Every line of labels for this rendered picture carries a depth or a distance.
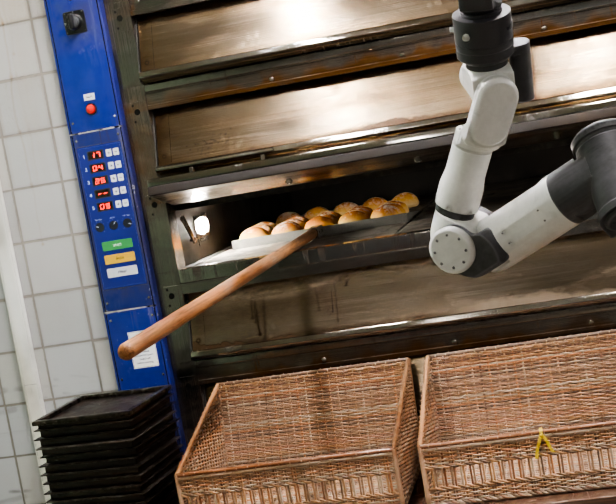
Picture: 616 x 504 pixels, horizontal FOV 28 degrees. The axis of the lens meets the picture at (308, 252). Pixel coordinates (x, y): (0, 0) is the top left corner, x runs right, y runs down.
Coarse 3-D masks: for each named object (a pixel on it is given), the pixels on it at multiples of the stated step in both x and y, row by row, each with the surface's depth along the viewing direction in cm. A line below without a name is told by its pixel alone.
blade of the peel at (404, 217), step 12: (384, 216) 377; (396, 216) 376; (408, 216) 379; (324, 228) 381; (336, 228) 380; (348, 228) 379; (360, 228) 379; (240, 240) 386; (252, 240) 385; (264, 240) 385; (276, 240) 384; (288, 240) 383
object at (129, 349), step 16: (304, 240) 352; (272, 256) 313; (240, 272) 285; (256, 272) 293; (224, 288) 265; (192, 304) 243; (208, 304) 252; (160, 320) 227; (176, 320) 230; (144, 336) 213; (160, 336) 220; (128, 352) 206
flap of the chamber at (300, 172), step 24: (552, 120) 311; (576, 120) 310; (408, 144) 319; (432, 144) 317; (528, 144) 330; (264, 168) 327; (288, 168) 325; (312, 168) 324; (336, 168) 329; (360, 168) 333; (384, 168) 338; (168, 192) 332; (192, 192) 336; (216, 192) 341; (240, 192) 346
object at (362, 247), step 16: (368, 240) 339; (384, 240) 338; (400, 240) 337; (416, 240) 336; (256, 256) 349; (288, 256) 343; (304, 256) 342; (320, 256) 342; (336, 256) 341; (352, 256) 340; (192, 272) 349; (208, 272) 348; (224, 272) 347
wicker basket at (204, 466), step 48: (240, 384) 347; (288, 384) 344; (336, 384) 340; (384, 384) 338; (240, 432) 345; (288, 432) 342; (336, 432) 339; (384, 432) 336; (192, 480) 304; (240, 480) 301; (288, 480) 299; (336, 480) 327; (384, 480) 319
